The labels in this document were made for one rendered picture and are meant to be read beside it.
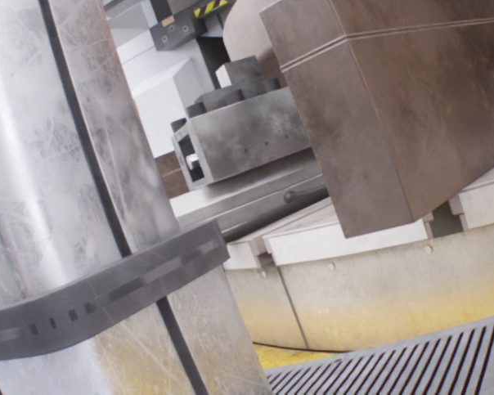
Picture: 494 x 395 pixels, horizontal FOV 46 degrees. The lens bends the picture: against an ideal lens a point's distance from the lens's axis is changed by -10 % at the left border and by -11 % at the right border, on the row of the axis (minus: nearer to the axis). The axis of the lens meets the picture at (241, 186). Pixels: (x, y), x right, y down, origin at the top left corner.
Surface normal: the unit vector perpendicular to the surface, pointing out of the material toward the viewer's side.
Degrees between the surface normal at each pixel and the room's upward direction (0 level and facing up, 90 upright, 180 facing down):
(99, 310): 90
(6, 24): 90
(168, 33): 90
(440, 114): 90
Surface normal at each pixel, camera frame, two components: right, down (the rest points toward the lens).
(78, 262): 0.81, -0.29
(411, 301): -0.74, 0.29
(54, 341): 0.24, -0.07
